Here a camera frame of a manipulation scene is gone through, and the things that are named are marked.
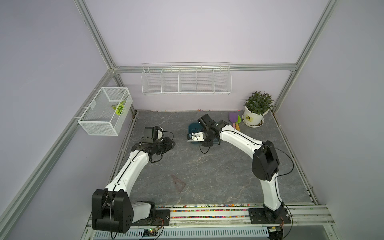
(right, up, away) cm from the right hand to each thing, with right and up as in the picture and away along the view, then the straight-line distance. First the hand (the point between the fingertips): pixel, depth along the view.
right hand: (202, 136), depth 92 cm
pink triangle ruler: (-14, -27, -7) cm, 31 cm away
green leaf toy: (-47, +17, -11) cm, 51 cm away
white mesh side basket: (-55, +14, -9) cm, 57 cm away
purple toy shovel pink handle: (+25, +13, +24) cm, 37 cm away
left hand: (-16, -4, -9) cm, 19 cm away
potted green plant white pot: (+36, +20, +7) cm, 42 cm away
